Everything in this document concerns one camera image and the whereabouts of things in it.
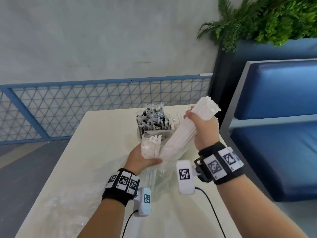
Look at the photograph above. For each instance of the small white railing cap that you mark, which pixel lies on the small white railing cap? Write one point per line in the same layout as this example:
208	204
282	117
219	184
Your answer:
206	74

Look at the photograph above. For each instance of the clear plastic straw bag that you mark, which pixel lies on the clear plastic straw bag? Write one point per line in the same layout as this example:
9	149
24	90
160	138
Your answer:
163	180
69	210

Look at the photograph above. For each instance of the person's right forearm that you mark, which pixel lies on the person's right forearm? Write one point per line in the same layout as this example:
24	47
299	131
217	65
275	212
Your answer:
252	210

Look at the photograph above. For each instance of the person's right hand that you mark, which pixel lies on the person's right hand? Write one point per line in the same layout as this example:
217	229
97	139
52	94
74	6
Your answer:
208	133

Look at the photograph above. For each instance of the person's left hand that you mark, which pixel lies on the person's left hand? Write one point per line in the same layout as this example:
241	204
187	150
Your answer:
137	161

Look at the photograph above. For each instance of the black marker wristband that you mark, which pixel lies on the black marker wristband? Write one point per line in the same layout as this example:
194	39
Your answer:
230	175
116	197

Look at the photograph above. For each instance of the dark planter box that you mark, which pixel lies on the dark planter box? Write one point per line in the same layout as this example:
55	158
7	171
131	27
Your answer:
220	91

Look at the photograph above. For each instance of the bundle of white straws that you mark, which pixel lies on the bundle of white straws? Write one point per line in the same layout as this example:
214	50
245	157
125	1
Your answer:
183	133

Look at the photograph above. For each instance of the person's left forearm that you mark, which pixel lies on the person's left forearm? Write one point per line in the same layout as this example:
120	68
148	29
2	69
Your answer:
104	220

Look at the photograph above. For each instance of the blue mesh railing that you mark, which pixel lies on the blue mesh railing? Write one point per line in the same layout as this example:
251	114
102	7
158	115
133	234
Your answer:
74	83

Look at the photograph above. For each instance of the blue bench seat cushion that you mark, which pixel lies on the blue bench seat cushion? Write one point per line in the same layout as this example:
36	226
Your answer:
277	163

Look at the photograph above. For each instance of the bundle of black straws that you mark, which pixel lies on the bundle of black straws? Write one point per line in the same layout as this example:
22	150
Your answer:
153	118

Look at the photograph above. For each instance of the blue bench backrest cushion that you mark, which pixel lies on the blue bench backrest cushion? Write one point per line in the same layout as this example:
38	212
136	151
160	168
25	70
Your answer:
279	91

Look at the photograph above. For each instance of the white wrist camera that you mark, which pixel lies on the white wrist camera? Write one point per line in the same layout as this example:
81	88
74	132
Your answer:
185	188
141	209

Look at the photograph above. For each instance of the green fern plant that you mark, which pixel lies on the green fern plant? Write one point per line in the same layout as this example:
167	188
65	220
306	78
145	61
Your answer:
260	19

